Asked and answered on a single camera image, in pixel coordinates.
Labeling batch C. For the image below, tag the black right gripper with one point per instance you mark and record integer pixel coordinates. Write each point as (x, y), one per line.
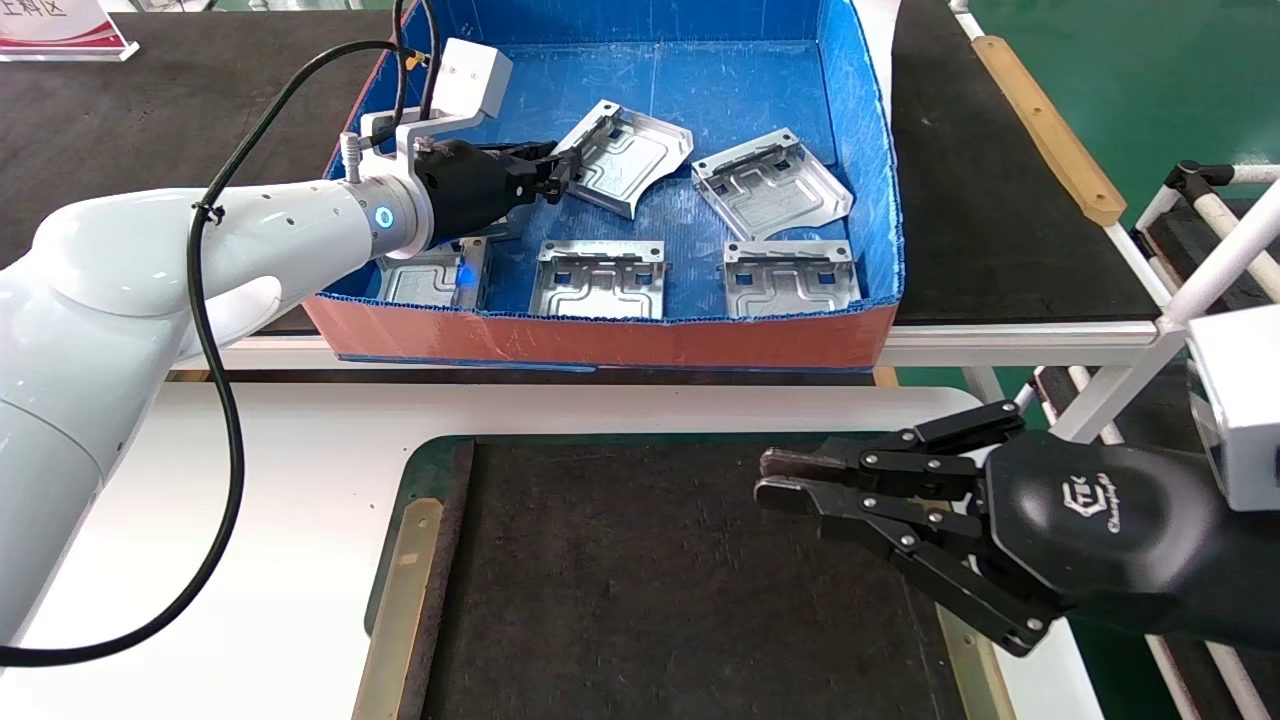
(1100, 520)

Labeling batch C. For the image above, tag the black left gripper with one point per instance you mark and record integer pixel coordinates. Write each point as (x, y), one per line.
(465, 185)

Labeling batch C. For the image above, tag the blue corrugated box orange front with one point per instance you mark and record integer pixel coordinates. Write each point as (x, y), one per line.
(720, 90)

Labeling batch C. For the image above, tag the brass mat clamp strip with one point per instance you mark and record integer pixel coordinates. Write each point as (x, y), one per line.
(400, 600)
(975, 680)

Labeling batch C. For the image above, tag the small black felt mat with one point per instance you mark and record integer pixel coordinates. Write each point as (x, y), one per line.
(650, 580)

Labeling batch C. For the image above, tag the green base mat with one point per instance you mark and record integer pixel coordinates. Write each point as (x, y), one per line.
(425, 470)

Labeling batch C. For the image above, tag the black cart mat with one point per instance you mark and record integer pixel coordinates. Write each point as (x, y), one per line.
(1185, 245)

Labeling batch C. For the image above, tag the long wooden edge strip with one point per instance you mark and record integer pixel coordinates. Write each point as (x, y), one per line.
(1050, 130)

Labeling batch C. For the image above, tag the large black felt mat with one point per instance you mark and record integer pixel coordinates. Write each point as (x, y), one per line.
(150, 120)

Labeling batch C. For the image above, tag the white pipe rack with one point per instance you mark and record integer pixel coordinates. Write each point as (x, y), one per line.
(1230, 250)

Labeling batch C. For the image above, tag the black pipe joint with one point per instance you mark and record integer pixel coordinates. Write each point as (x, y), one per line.
(1195, 180)

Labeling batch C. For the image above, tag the white and red sign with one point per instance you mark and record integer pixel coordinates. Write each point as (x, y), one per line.
(60, 25)

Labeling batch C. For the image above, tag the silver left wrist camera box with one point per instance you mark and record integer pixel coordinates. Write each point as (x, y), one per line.
(470, 80)

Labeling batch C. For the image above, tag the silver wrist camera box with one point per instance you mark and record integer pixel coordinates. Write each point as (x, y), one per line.
(1245, 400)
(470, 80)

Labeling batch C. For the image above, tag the white table edge rail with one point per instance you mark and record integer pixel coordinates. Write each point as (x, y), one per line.
(1000, 345)

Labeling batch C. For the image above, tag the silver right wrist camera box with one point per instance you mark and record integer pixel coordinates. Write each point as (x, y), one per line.
(1245, 400)

